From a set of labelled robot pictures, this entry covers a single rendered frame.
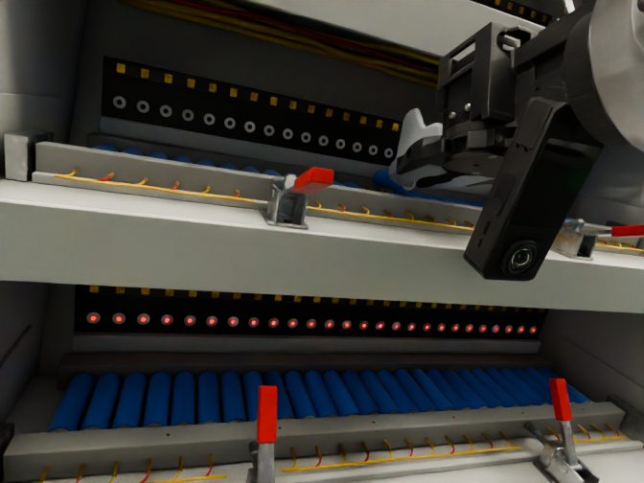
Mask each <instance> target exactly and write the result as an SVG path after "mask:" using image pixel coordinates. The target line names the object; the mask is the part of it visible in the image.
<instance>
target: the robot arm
mask: <svg viewBox="0 0 644 483"><path fill-rule="evenodd" d="M505 35H508V36H511V37H514V38H516V39H519V40H520V46H519V47H518V42H517V41H516V40H513V39H511V38H508V37H505ZM474 42H475V50H474V51H472V52H471V53H469V54H468V55H466V56H465V57H463V58H461V59H460V60H459V61H457V62H456V63H454V64H453V65H452V58H454V57H455V56H457V55H458V54H459V53H461V52H462V51H464V50H465V49H467V48H468V47H469V46H471V45H472V44H473V43H474ZM435 113H439V114H443V115H444V118H443V123H442V124H440V123H435V124H432V125H430V126H426V125H425V123H424V120H423V117H422V114H421V111H420V110H419V109H418V108H414V109H412V110H410V111H409V112H408V113H407V114H406V116H405V117H404V120H403V123H402V132H401V137H400V142H399V147H398V152H397V156H396V159H395V160H394V161H393V162H392V163H391V165H390V166H389V173H388V176H389V179H391V180H392V181H394V182H395V183H396V184H398V185H400V186H404V185H405V184H406V183H409V182H414V181H417V185H416V186H417V187H418V188H420V189H440V188H454V187H463V186H468V187H469V186H476V185H484V184H492V183H494V184H493V187H492V188H491V190H490V193H489V195H488V197H487V200H486V202H485V205H484V207H483V209H482V212H481V214H480V216H479V219H478V221H477V223H476V225H475V227H474V230H473V232H472V234H471V238H470V240H469V243H468V245H467V248H466V250H465V252H464V255H463V257H464V259H465V261H466V262H467V263H468V264H469V265H470V266H471V267H472V268H474V269H475V270H476V271H477V272H478V273H479V274H480V275H481V276H482V277H483V278H484V279H485V280H503V281H522V282H525V281H530V280H533V279H534V278H535V277H536V275H537V273H538V271H539V269H540V267H541V265H542V263H543V261H544V259H545V257H546V255H547V253H548V251H549V250H550V248H551V246H552V244H553V242H554V240H555V239H556V237H557V235H558V234H559V232H560V230H561V228H562V226H563V224H564V221H565V219H566V217H567V216H568V214H569V212H570V210H571V208H572V206H573V204H574V202H575V200H576V199H577V197H578V195H579V193H580V192H581V190H582V188H583V186H584V184H585V183H586V181H587V178H588V176H589V174H590V172H591V170H592V168H593V166H594V165H595V163H596V161H597V159H598V157H599V155H600V153H601V151H602V149H603V148H604V146H605V145H607V146H609V147H613V148H624V147H628V146H634V147H636V148H637V149H639V150H641V151H643V152H644V0H583V5H582V6H581V7H579V8H578V9H576V10H575V11H572V12H571V13H569V14H567V15H566V16H564V17H562V18H561V19H559V20H558V21H556V22H554V23H553V24H551V25H549V26H548V27H546V28H545V29H543V30H541V31H540V32H535V31H532V30H530V29H527V28H524V27H522V26H519V25H517V26H516V27H514V28H510V27H507V26H505V25H502V24H499V23H497V22H494V21H491V22H490V23H489V24H487V25H486V26H485V27H483V28H482V29H481V30H479V31H478V32H476V33H475V34H473V35H472V36H471V37H469V38H468V39H467V40H465V41H464V42H463V43H461V44H460V45H458V46H457V47H456V48H454V49H453V50H452V51H450V52H449V53H448V54H446V55H445V56H444V57H442V58H440V59H439V75H438V86H437V89H436V106H435Z"/></svg>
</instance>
